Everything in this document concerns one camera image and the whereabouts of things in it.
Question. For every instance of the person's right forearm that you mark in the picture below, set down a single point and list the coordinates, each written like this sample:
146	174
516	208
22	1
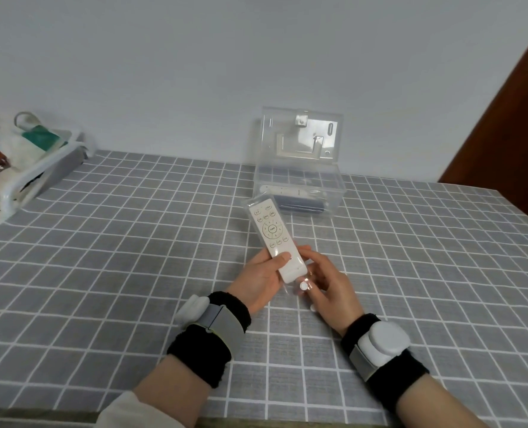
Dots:
438	405

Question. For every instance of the dark flat remote control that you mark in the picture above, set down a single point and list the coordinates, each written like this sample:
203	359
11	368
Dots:
302	204

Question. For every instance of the black right wristband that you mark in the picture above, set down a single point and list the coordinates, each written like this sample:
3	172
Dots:
397	378

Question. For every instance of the brown wooden door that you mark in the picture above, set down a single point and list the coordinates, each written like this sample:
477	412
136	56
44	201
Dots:
513	129

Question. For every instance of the white sleeve cuff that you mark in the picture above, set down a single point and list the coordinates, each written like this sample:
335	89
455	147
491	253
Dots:
121	412

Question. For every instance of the clear plastic sleeve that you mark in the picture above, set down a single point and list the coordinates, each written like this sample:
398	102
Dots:
251	204

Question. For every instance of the person's right thumb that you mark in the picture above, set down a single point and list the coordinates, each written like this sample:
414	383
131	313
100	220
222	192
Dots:
319	303

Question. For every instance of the grey wrist tracker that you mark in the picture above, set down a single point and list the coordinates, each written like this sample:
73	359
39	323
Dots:
386	341
219	327

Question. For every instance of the white bag with green print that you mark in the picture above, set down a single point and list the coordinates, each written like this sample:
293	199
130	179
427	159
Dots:
40	138

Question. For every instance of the person's left hand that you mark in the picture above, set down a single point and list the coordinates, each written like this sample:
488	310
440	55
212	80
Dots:
255	283

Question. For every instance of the grey checked tablecloth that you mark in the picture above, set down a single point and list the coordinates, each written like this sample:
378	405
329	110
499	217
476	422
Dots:
112	245

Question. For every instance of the black wristband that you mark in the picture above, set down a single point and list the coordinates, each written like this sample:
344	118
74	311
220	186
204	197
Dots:
197	356
397	378

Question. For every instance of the grey left wrist tracker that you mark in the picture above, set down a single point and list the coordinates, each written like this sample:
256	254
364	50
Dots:
219	327

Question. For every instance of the person's right hand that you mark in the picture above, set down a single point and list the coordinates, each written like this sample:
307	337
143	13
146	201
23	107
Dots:
337	294

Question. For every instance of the clear plastic storage box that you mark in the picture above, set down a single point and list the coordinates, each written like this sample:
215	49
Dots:
299	173

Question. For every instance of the black left wristband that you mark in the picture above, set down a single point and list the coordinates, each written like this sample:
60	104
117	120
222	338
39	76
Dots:
197	356

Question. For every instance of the white plastic basket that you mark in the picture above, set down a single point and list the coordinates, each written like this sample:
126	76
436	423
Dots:
45	167

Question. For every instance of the grey right wrist tracker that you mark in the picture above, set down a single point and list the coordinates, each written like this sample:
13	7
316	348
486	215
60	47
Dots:
386	341

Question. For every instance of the slim white remote control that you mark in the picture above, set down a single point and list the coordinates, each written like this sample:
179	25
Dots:
290	190

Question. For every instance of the person's left forearm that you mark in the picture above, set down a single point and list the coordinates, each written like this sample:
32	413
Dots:
170	392

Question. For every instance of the person's left thumb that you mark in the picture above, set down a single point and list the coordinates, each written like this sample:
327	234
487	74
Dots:
281	260

